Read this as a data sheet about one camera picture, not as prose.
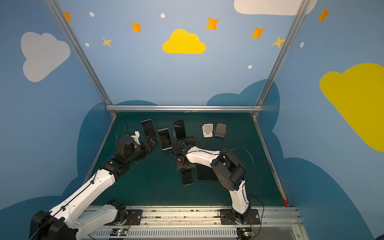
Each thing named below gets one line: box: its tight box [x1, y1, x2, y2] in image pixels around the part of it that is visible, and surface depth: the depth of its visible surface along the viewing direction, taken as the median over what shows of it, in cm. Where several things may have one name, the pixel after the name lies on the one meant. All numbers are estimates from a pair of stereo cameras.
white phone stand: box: [202, 123, 214, 138], surface depth 109 cm
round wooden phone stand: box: [214, 123, 227, 138], surface depth 109 cm
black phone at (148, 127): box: [141, 119, 155, 137], surface depth 100 cm
